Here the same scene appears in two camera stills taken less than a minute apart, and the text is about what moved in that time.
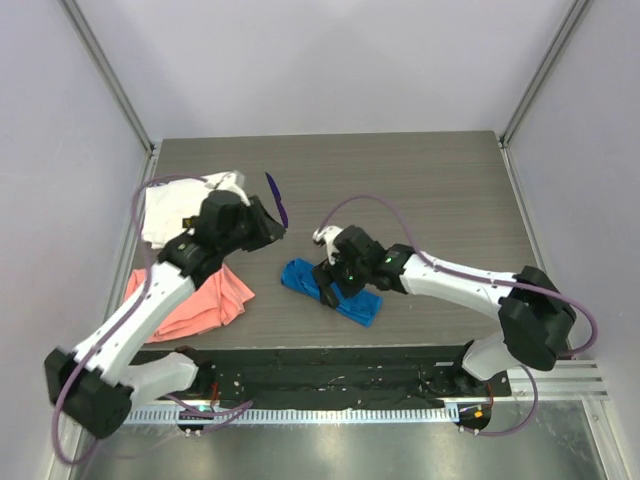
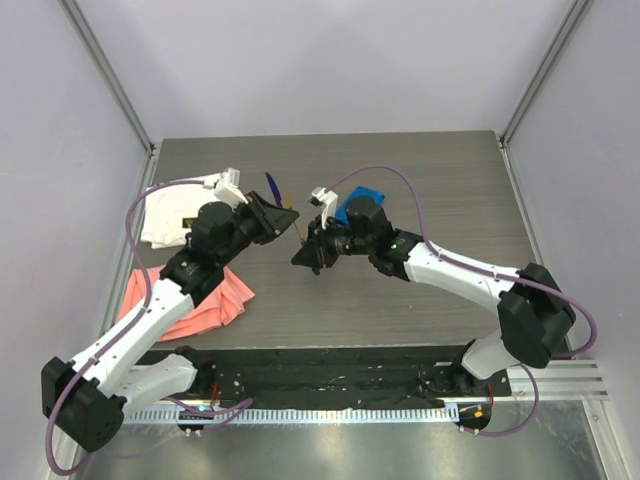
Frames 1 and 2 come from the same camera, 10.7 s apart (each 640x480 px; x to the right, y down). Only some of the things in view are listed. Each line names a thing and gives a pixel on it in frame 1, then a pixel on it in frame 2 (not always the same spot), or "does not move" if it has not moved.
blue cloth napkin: x=361 y=307 -> x=341 y=216
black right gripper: x=324 y=278 -> x=309 y=256
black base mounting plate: x=341 y=378 does not move
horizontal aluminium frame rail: x=569 y=380 does not move
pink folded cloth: x=217 y=301 does not move
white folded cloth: x=167 y=204 does not move
